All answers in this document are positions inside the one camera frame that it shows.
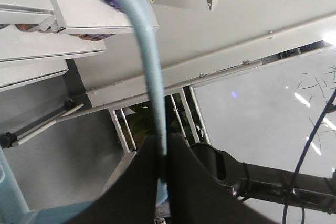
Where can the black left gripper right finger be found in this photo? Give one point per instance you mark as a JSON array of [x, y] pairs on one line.
[[195, 196]]

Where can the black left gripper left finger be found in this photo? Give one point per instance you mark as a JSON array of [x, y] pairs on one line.
[[135, 194]]

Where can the light blue plastic basket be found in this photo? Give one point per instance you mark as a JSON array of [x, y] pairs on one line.
[[14, 208]]

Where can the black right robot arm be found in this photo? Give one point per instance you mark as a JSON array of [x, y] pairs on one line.
[[265, 183]]

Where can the white rolling whiteboard stand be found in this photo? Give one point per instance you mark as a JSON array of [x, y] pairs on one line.
[[262, 115]]

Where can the white metal shelf unit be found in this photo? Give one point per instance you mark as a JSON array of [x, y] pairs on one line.
[[65, 24]]

